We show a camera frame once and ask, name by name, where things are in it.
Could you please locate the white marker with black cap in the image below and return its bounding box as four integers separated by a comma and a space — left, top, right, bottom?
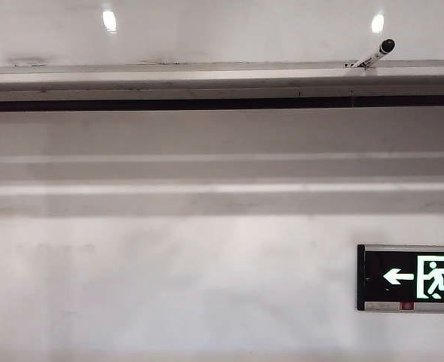
344, 38, 397, 69

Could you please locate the silver aluminium whiteboard tray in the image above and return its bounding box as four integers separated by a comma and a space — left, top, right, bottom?
0, 59, 444, 113

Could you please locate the white glossy whiteboard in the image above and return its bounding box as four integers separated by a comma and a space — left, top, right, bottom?
0, 0, 444, 68

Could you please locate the green emergency exit sign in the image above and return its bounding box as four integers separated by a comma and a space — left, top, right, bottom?
356, 244, 444, 314

